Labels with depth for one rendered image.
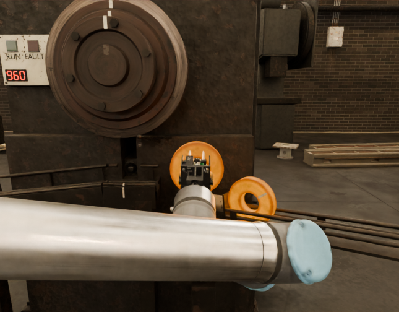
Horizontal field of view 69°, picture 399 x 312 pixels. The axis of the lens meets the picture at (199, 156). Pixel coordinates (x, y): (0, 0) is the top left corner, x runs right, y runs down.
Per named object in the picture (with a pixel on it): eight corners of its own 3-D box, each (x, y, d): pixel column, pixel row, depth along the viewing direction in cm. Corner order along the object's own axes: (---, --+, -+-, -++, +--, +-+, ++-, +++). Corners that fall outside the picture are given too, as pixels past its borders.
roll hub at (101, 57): (73, 111, 96) (64, 19, 90) (158, 111, 96) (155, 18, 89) (65, 112, 91) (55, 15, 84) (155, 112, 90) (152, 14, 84)
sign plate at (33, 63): (7, 85, 113) (0, 35, 109) (74, 85, 113) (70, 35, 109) (4, 85, 111) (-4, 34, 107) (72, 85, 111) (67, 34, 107)
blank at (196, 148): (166, 144, 85) (165, 146, 81) (219, 137, 84) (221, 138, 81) (174, 195, 88) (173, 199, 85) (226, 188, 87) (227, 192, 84)
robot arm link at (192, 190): (214, 229, 64) (170, 229, 64) (214, 215, 68) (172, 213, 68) (216, 196, 59) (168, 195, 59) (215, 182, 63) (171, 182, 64)
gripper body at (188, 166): (211, 153, 73) (212, 181, 63) (210, 182, 78) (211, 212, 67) (180, 153, 73) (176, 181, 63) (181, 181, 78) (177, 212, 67)
